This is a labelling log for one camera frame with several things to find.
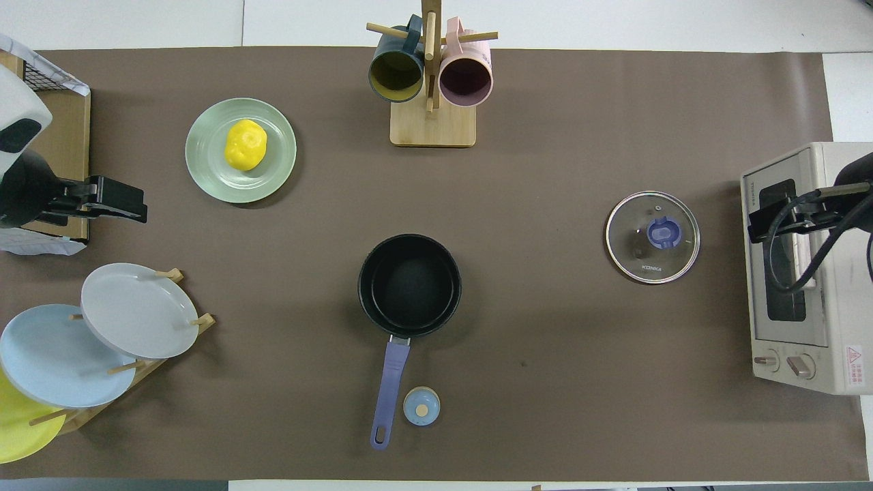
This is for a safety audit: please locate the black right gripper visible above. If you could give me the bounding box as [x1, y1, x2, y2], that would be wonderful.
[748, 198, 812, 244]

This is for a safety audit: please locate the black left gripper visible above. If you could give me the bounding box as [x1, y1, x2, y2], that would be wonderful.
[80, 175, 149, 224]

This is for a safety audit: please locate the glass lid with blue knob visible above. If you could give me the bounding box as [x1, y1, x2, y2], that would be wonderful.
[605, 190, 702, 284]

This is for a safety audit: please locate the yellow lemon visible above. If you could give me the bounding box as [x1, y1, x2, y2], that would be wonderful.
[224, 119, 268, 171]

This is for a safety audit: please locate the light green plate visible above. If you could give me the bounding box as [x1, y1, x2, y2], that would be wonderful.
[185, 98, 298, 205]

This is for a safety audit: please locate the grey plate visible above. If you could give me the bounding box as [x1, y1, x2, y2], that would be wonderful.
[80, 263, 200, 360]

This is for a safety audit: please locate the wooden plate rack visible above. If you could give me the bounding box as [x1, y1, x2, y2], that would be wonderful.
[29, 268, 217, 435]

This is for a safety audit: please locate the light blue plate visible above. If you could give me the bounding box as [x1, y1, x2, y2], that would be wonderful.
[0, 304, 137, 409]

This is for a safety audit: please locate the yellow plate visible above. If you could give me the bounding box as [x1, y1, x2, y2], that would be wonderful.
[0, 368, 67, 464]

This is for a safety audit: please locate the brown wooden shelf board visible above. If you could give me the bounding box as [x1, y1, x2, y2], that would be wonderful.
[27, 89, 91, 241]

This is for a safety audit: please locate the white crumpled sheet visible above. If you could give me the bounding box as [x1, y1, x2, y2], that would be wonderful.
[0, 228, 89, 257]

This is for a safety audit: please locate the beige toaster oven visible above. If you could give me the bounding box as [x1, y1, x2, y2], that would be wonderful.
[741, 142, 873, 396]

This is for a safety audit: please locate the brown table mat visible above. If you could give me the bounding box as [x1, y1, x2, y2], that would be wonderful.
[0, 46, 870, 481]

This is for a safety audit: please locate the dark teal mug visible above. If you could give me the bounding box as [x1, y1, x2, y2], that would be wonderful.
[368, 15, 426, 104]

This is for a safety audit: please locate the wooden mug tree stand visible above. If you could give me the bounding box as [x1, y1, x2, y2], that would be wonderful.
[366, 0, 499, 148]

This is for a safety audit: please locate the pink ribbed mug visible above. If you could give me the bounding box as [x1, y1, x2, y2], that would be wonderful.
[439, 17, 494, 108]

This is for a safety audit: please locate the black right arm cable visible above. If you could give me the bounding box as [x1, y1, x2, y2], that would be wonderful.
[763, 181, 873, 295]

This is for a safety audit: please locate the black wire basket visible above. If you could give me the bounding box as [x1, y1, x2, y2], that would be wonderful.
[20, 56, 79, 96]

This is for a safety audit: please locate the black pot with purple handle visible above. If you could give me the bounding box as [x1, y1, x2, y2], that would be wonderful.
[357, 234, 462, 451]

